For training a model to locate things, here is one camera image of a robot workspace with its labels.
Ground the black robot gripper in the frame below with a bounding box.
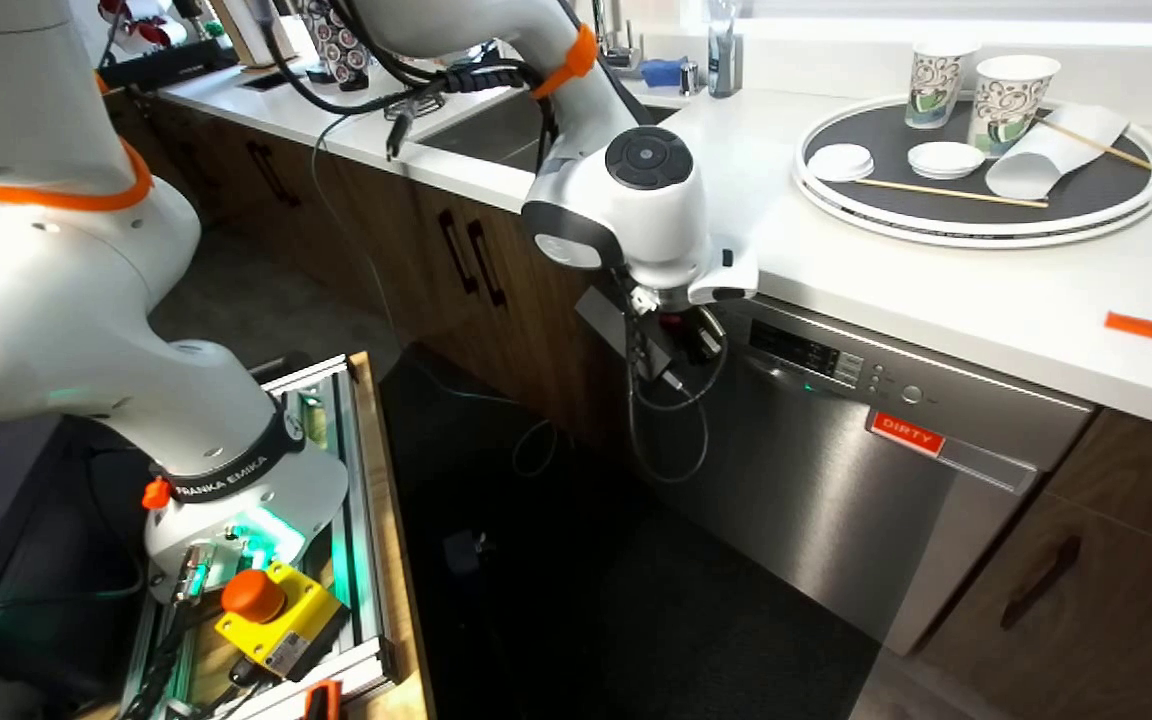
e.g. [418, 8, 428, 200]
[626, 310, 729, 394]

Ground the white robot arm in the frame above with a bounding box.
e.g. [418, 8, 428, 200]
[0, 0, 760, 575]

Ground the small white dish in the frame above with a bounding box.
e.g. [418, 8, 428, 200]
[809, 145, 872, 186]

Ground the wooden chopstick on tray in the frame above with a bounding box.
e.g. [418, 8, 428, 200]
[844, 176, 1046, 213]

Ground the red sticker on dishwasher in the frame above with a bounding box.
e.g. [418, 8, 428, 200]
[869, 411, 949, 457]

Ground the stainless steel Bosch dishwasher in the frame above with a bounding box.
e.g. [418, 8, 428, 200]
[650, 301, 1091, 651]

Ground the round black serving tray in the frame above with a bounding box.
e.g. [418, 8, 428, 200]
[795, 99, 1152, 248]

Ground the stainless steel sink basin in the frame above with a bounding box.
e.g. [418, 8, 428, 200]
[422, 92, 691, 176]

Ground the blue scrub brush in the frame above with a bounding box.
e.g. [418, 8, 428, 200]
[641, 60, 689, 92]

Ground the chrome kitchen faucet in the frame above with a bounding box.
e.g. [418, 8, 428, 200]
[707, 0, 745, 99]

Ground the small white bowl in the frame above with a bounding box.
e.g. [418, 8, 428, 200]
[906, 142, 985, 181]

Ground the left patterned paper cup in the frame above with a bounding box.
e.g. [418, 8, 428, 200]
[905, 46, 976, 133]

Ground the patterned paper cup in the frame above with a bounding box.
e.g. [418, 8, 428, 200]
[966, 56, 1058, 157]
[905, 46, 976, 133]

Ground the right patterned paper cup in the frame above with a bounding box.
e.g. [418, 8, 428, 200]
[966, 56, 1058, 157]

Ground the yellow emergency stop box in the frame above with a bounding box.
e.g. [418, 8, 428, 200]
[215, 565, 344, 680]

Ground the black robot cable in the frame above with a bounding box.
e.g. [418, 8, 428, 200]
[619, 295, 735, 493]

